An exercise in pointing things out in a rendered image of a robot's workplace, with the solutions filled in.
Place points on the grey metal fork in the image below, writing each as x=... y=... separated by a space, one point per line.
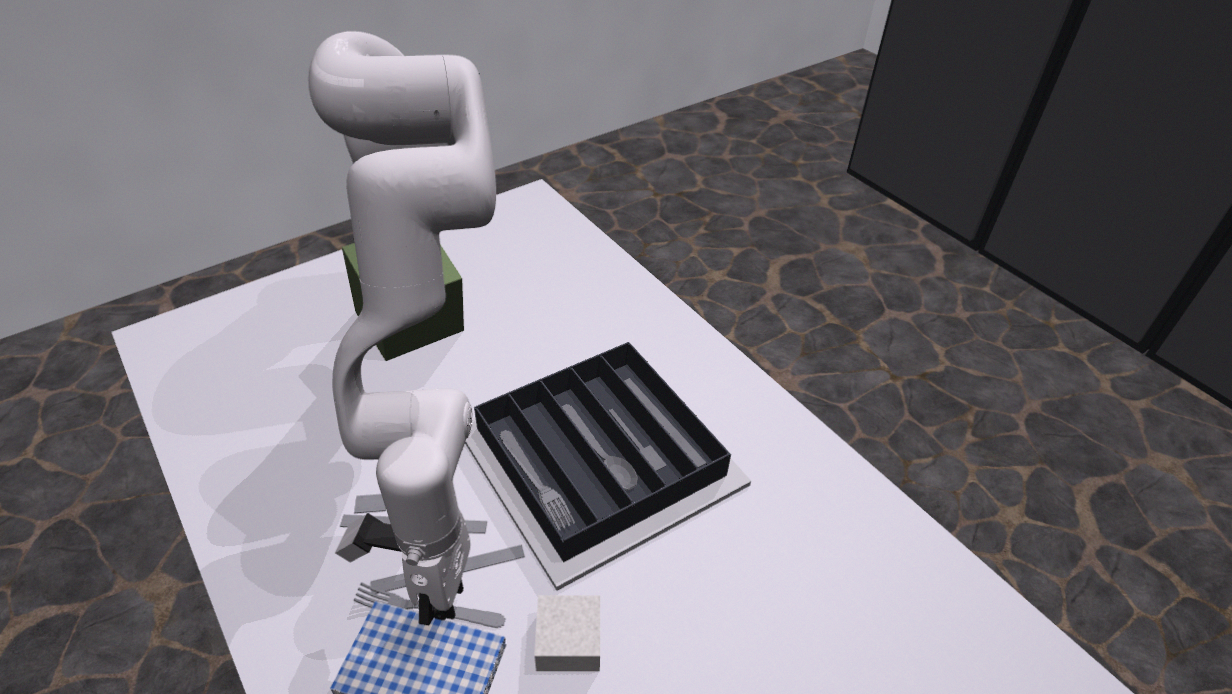
x=506 y=433
x=485 y=618
x=548 y=495

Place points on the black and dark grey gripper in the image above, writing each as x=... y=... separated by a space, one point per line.
x=441 y=575

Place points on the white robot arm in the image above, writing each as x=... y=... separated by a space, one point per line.
x=401 y=196

